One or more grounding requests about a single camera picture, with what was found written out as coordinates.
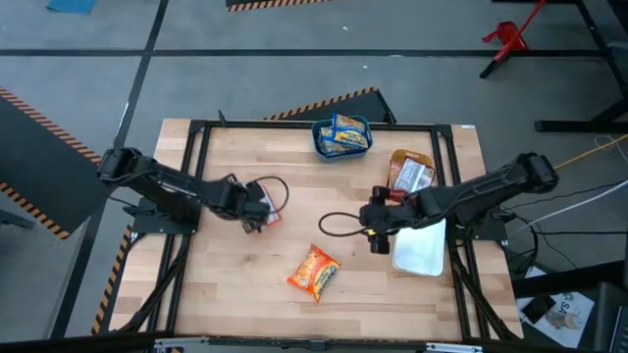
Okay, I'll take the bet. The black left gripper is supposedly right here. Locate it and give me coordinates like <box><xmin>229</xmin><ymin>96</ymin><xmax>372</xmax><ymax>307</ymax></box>
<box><xmin>210</xmin><ymin>176</ymin><xmax>271</xmax><ymax>235</ymax></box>

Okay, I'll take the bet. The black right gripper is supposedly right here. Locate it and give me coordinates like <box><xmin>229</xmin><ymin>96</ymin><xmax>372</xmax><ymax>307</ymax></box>
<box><xmin>358</xmin><ymin>184</ymin><xmax>411</xmax><ymax>255</ymax></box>

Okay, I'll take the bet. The orange Maruchan chicken packet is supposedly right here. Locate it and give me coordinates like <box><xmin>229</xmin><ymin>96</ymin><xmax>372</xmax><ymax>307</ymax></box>
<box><xmin>287</xmin><ymin>243</ymin><xmax>342</xmax><ymax>304</ymax></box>
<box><xmin>252</xmin><ymin>179</ymin><xmax>285</xmax><ymax>230</ymax></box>

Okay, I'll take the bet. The yellow plastic bin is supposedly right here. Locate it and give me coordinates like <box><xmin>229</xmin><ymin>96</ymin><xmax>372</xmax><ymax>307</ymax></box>
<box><xmin>387</xmin><ymin>148</ymin><xmax>439</xmax><ymax>197</ymax></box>

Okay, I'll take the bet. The blue Maruchan ramen packet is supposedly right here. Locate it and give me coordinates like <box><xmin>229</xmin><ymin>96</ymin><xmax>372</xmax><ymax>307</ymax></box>
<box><xmin>316</xmin><ymin>125</ymin><xmax>344</xmax><ymax>157</ymax></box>
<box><xmin>331</xmin><ymin>112</ymin><xmax>372</xmax><ymax>149</ymax></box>

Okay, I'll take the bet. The blue plastic bin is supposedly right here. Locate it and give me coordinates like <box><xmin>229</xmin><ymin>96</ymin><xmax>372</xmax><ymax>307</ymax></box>
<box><xmin>311</xmin><ymin>115</ymin><xmax>374</xmax><ymax>161</ymax></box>

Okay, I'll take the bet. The black hazard-striped floor mat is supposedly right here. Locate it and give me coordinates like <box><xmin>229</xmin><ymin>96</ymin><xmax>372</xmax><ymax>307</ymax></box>
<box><xmin>0</xmin><ymin>85</ymin><xmax>114</xmax><ymax>241</ymax></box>
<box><xmin>225</xmin><ymin>0</ymin><xmax>335</xmax><ymax>14</ymax></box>
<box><xmin>264</xmin><ymin>86</ymin><xmax>396</xmax><ymax>124</ymax></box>

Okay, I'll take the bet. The yellow black hazard tape strip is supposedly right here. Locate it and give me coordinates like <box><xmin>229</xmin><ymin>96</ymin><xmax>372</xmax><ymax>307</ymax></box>
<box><xmin>90</xmin><ymin>225</ymin><xmax>133</xmax><ymax>337</ymax></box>

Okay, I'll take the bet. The black phone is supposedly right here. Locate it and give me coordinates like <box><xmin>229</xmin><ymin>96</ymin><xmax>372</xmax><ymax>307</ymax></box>
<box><xmin>520</xmin><ymin>295</ymin><xmax>557</xmax><ymax>325</ymax></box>

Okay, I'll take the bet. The printed paper sheet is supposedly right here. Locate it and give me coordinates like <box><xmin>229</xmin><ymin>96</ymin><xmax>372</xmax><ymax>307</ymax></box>
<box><xmin>517</xmin><ymin>291</ymin><xmax>596</xmax><ymax>349</ymax></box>

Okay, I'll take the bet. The red floor stand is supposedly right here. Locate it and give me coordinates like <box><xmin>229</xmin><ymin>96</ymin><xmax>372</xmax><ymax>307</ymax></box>
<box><xmin>479</xmin><ymin>0</ymin><xmax>549</xmax><ymax>79</ymax></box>

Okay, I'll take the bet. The grey table leg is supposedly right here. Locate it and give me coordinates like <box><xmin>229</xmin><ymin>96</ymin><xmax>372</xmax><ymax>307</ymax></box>
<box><xmin>0</xmin><ymin>208</ymin><xmax>35</xmax><ymax>229</ymax></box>

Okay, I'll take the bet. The blue floor mat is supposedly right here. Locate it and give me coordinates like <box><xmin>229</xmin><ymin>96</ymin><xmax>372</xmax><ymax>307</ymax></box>
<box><xmin>46</xmin><ymin>0</ymin><xmax>99</xmax><ymax>15</ymax></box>

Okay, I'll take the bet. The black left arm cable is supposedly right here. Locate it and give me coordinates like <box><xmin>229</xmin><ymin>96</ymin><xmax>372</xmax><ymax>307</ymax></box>
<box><xmin>244</xmin><ymin>175</ymin><xmax>290</xmax><ymax>217</ymax></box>

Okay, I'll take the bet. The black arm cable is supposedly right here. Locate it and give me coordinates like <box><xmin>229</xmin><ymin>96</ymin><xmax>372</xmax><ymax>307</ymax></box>
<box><xmin>318</xmin><ymin>211</ymin><xmax>367</xmax><ymax>238</ymax></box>
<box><xmin>244</xmin><ymin>175</ymin><xmax>290</xmax><ymax>217</ymax></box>

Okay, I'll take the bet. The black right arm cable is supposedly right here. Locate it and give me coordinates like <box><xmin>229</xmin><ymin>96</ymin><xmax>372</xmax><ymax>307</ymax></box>
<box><xmin>318</xmin><ymin>211</ymin><xmax>367</xmax><ymax>238</ymax></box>

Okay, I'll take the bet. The black metal table frame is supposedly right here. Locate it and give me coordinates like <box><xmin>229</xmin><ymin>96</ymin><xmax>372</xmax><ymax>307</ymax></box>
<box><xmin>108</xmin><ymin>117</ymin><xmax>525</xmax><ymax>344</ymax></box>

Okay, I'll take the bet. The white floor cable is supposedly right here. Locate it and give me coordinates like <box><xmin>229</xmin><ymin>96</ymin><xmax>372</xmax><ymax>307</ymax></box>
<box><xmin>509</xmin><ymin>178</ymin><xmax>628</xmax><ymax>231</ymax></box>

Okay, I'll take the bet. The black floor cable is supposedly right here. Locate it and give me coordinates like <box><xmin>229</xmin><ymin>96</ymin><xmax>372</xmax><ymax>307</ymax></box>
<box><xmin>534</xmin><ymin>228</ymin><xmax>628</xmax><ymax>236</ymax></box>

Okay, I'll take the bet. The yellow extension cord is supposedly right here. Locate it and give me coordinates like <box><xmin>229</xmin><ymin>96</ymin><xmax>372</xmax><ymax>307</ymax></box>
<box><xmin>556</xmin><ymin>132</ymin><xmax>628</xmax><ymax>171</ymax></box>

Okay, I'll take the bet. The black desk frame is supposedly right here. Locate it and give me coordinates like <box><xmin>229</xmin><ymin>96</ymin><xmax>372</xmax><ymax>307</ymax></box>
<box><xmin>534</xmin><ymin>0</ymin><xmax>628</xmax><ymax>133</ymax></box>

